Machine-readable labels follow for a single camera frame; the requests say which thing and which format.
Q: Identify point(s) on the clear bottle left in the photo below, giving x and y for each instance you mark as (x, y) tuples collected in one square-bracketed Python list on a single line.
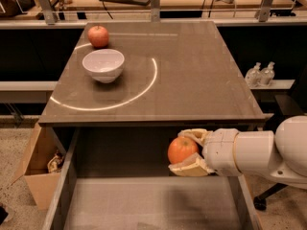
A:
[(253, 75)]

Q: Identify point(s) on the black office chair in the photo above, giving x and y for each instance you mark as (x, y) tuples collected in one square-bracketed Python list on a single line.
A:
[(289, 125)]

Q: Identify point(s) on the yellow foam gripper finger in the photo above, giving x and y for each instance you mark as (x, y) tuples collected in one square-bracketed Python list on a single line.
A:
[(198, 135), (193, 166)]

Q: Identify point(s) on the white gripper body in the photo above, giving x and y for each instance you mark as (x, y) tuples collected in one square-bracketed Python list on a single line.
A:
[(220, 151)]

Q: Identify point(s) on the white ceramic bowl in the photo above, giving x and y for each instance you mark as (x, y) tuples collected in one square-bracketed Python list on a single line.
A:
[(104, 65)]

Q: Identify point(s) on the clear bottle right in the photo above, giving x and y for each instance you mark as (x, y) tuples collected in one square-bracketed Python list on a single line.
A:
[(267, 75)]

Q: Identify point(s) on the orange fruit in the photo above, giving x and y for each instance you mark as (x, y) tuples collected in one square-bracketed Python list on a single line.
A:
[(181, 148)]

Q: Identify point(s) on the clear bottle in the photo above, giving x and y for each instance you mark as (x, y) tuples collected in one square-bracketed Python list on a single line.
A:
[(253, 75), (267, 75)]

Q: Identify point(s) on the dark grey cabinet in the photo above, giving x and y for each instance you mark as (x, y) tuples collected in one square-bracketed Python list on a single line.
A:
[(176, 75)]

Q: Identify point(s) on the metal frame railing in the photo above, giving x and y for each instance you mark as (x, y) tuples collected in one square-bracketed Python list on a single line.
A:
[(76, 13)]

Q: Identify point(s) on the red apple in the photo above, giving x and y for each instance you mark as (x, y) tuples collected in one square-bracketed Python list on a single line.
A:
[(98, 36)]

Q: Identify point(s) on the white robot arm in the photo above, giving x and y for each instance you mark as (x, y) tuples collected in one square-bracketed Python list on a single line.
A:
[(279, 156)]

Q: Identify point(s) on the open grey top drawer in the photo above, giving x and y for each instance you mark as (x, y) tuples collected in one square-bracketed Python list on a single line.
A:
[(117, 178)]

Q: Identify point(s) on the cardboard box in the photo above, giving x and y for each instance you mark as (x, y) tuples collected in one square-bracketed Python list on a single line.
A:
[(41, 148)]

